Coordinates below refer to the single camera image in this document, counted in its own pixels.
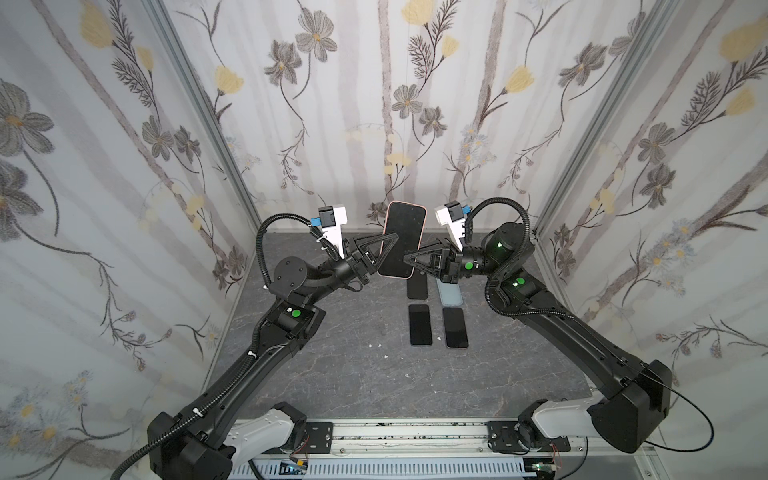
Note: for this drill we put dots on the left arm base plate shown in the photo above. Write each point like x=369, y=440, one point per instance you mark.
x=318, y=438

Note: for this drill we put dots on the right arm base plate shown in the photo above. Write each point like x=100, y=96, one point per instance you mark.
x=503, y=438

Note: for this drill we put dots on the black phone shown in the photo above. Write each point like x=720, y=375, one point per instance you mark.
x=420, y=329

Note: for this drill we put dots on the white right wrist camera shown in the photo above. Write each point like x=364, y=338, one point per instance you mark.
x=453, y=215

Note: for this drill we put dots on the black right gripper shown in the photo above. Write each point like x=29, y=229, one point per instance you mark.
x=445, y=264

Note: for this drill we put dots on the aluminium front rail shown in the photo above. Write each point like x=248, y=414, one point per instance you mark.
x=408, y=438

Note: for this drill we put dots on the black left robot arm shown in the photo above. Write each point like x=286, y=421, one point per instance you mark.
x=205, y=440

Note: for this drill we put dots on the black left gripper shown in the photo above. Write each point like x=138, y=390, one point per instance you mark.
x=357, y=264

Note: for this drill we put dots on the light blue phone case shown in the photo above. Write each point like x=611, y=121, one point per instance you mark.
x=450, y=295

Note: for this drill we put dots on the black phone case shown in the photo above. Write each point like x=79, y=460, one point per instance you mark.
x=417, y=286

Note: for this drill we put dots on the white slotted cable duct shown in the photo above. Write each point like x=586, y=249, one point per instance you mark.
x=389, y=468

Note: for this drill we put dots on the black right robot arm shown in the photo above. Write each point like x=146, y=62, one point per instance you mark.
x=633, y=396

